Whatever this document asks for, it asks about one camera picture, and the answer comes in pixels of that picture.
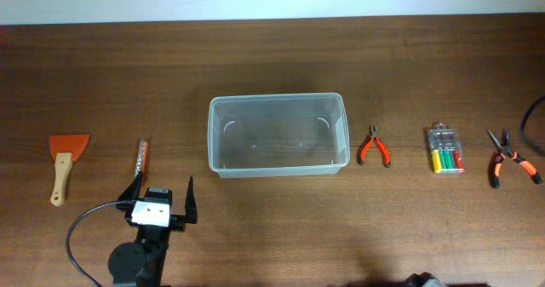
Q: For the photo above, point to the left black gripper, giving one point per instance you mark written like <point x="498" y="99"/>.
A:
<point x="179" y="221"/>

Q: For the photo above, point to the orange scraper wooden handle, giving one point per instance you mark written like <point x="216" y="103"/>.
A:
<point x="65" y="150"/>

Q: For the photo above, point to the small orange cutting pliers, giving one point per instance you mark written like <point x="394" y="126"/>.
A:
<point x="374" y="139"/>

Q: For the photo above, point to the clear case coloured screwdrivers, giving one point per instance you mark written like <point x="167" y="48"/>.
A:
<point x="446" y="149"/>

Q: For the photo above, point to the orange black long-nose pliers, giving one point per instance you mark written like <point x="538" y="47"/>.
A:
<point x="503" y="151"/>

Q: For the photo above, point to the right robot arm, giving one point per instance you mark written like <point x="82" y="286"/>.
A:
<point x="423" y="280"/>

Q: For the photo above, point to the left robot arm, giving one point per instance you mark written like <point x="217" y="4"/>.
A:
<point x="141" y="262"/>

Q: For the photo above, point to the clear plastic container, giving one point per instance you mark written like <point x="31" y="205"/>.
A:
<point x="252" y="136"/>

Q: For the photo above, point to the orange screwdriver bit holder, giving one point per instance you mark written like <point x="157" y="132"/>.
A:
<point x="140" y="165"/>

